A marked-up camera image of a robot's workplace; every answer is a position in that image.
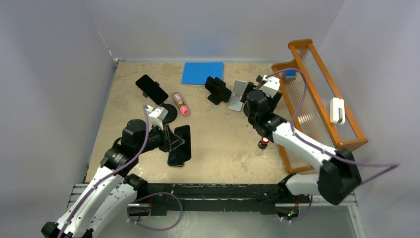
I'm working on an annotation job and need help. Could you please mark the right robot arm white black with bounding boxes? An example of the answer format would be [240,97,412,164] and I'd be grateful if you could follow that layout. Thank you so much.
[241,83,362,205]

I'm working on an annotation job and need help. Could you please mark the orange wooden rack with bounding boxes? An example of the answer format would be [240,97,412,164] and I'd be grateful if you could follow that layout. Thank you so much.
[270,39,369,175]

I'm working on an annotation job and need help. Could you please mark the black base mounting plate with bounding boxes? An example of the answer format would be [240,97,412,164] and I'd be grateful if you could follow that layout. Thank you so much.
[126,182,311,218]

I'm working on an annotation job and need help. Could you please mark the black folding phone stand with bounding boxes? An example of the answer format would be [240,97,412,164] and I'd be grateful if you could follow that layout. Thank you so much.
[207,93,223,106]

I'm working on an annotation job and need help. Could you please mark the black round base phone stand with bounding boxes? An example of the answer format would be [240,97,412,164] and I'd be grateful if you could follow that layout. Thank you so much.
[142,92,178,123]

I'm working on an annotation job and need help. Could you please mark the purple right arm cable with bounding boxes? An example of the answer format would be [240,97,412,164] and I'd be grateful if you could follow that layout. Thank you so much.
[265,68,400,223]

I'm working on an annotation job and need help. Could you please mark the white clip on rack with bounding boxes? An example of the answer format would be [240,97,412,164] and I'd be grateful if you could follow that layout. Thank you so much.
[329,97,346,125]

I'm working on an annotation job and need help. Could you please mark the black phone purple edge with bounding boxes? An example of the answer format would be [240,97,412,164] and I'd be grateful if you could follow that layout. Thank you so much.
[135,74,168,105]

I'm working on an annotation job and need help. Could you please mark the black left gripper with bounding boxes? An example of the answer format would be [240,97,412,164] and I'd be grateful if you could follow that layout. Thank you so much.
[135,121,184,155]

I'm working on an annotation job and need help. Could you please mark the black phone white stripe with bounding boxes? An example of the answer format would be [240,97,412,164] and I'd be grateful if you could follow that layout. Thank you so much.
[167,150,185,167]

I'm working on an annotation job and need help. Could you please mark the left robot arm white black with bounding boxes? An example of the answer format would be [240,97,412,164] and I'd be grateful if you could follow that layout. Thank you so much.
[42,119,191,238]

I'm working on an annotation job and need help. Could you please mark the pink patterned bottle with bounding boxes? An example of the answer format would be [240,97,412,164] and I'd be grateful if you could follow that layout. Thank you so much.
[172,92,190,116]

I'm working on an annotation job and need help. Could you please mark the red black emergency button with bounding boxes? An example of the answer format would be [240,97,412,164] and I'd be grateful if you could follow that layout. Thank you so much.
[258,137,270,150]

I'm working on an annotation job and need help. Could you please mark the white silver phone stand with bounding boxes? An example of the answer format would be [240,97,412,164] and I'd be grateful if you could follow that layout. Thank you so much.
[228,80,247,112]

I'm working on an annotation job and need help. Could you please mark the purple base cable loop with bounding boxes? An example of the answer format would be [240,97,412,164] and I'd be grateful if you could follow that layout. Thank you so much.
[126,192,183,233]

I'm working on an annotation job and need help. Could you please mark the blue foam mat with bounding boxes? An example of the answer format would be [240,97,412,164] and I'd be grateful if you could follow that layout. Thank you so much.
[181,62,224,85]

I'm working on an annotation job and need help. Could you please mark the aluminium frame rail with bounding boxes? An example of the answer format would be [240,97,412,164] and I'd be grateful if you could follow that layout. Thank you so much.
[67,164,358,208]

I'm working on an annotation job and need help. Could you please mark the black phone on folding stand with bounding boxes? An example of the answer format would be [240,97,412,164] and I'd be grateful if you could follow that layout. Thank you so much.
[205,76,232,103]

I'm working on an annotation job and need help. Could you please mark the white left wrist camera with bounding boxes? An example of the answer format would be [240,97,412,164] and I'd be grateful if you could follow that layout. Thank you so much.
[145,105,168,130]

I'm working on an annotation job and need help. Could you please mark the blue sponge block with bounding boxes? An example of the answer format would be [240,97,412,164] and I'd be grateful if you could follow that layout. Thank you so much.
[285,70,297,81]

